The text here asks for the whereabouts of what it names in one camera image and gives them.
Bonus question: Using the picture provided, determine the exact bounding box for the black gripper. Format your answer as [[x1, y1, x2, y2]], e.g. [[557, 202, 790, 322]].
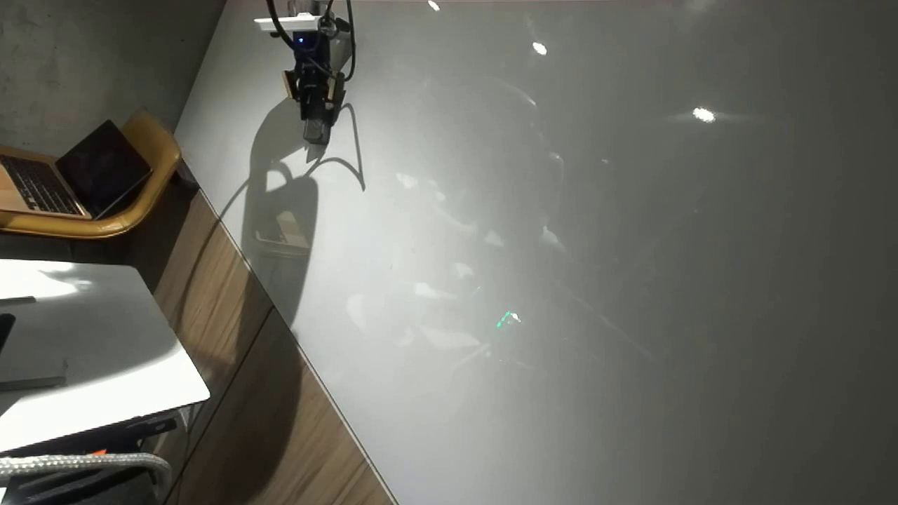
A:
[[284, 32, 350, 127]]

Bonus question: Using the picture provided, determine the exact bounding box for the open laptop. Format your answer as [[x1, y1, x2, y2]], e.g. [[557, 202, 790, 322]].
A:
[[0, 118, 152, 221]]

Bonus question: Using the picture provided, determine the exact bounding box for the small white board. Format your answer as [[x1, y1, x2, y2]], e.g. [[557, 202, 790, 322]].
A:
[[0, 257, 212, 457]]

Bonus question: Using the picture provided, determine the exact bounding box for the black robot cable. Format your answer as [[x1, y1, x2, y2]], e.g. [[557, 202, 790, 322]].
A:
[[263, 0, 358, 83]]

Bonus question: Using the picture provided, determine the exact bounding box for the large white board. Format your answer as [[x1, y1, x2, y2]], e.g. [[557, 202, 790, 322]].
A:
[[170, 0, 898, 505]]

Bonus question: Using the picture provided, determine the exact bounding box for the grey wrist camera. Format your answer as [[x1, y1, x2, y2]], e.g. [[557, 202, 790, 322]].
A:
[[252, 8, 330, 42]]

